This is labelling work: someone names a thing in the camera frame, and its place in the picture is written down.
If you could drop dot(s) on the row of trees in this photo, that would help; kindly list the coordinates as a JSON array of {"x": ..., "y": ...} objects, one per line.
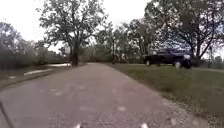
[{"x": 126, "y": 43}]

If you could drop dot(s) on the grey asphalt path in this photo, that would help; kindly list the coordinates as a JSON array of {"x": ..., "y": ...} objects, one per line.
[{"x": 93, "y": 96}]

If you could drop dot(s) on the large tree with dark trunk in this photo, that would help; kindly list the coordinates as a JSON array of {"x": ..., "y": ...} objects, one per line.
[{"x": 75, "y": 55}]

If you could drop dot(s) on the black pickup truck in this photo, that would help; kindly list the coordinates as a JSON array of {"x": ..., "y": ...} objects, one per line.
[{"x": 166, "y": 58}]

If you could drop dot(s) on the robot's own part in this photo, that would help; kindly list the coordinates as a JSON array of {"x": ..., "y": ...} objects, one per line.
[{"x": 144, "y": 125}]

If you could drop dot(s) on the grass field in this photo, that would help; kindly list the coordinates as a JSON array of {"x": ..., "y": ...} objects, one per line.
[{"x": 180, "y": 83}]

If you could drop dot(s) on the large spreading tree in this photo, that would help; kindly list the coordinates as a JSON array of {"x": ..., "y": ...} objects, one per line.
[{"x": 186, "y": 20}]

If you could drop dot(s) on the grass verge strip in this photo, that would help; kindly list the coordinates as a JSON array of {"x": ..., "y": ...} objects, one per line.
[{"x": 20, "y": 81}]

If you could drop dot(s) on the wood of trees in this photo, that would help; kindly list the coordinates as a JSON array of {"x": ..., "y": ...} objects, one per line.
[{"x": 16, "y": 50}]

